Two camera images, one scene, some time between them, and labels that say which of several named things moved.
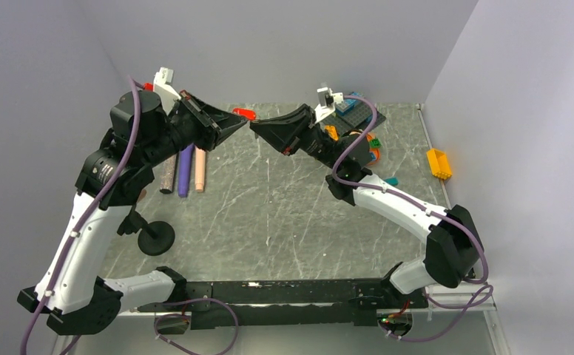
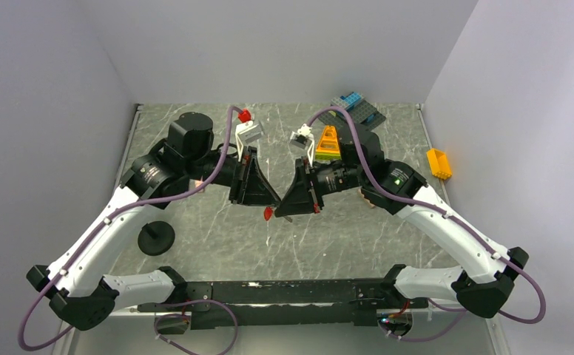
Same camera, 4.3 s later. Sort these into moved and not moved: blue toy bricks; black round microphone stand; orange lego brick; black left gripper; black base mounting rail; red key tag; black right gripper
Moved: red key tag; black right gripper; black left gripper
Not moved: black round microphone stand; black base mounting rail; orange lego brick; blue toy bricks
